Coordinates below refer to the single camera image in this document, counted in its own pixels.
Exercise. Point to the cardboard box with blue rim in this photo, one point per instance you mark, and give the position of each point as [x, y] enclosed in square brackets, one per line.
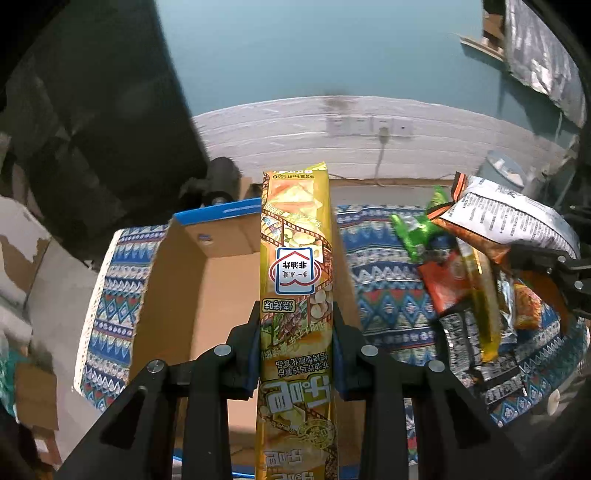
[203, 300]

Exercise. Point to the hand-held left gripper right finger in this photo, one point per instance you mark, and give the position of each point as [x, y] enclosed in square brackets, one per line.
[340, 374]

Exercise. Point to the long yellow snack packet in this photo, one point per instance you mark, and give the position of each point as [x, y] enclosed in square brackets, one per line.
[295, 258]

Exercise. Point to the small orange snack packet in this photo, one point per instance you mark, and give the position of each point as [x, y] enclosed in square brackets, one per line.
[527, 307]

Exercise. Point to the grey waste bin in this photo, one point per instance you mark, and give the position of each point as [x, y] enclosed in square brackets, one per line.
[504, 170]

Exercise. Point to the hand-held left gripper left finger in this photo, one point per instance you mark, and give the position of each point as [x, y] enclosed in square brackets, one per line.
[251, 369]

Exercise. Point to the white wall socket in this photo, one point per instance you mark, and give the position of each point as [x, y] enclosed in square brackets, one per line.
[359, 125]
[338, 125]
[382, 124]

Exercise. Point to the small cardboard box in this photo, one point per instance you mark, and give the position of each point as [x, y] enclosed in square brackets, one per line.
[251, 190]

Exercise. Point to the green snack packet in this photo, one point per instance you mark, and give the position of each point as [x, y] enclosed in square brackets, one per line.
[418, 230]

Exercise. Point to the black silver snack packet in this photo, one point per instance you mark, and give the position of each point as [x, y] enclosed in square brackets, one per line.
[501, 378]
[459, 339]

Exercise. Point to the snack bag with white printed back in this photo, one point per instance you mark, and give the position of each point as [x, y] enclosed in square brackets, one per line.
[503, 212]

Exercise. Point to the blue patterned blanket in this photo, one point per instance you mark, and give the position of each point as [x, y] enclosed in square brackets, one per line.
[383, 286]

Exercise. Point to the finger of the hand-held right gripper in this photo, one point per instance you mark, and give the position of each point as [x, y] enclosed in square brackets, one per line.
[535, 258]

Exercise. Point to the clear yellow snack packet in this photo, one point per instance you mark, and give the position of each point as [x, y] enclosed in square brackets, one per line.
[482, 304]

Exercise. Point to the wooden board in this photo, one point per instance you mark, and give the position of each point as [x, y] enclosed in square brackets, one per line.
[482, 46]

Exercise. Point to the flat cardboard box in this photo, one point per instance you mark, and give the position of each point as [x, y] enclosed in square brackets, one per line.
[37, 397]

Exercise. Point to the black cylindrical device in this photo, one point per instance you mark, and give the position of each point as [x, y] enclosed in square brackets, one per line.
[221, 177]

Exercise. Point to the brown orange snack bag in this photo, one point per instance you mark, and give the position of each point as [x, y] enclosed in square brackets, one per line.
[485, 247]

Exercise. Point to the narrow silver snack packet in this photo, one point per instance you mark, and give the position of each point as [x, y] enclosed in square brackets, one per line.
[507, 314]

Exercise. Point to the silver foil sheet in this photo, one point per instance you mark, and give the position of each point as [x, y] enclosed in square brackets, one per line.
[540, 50]

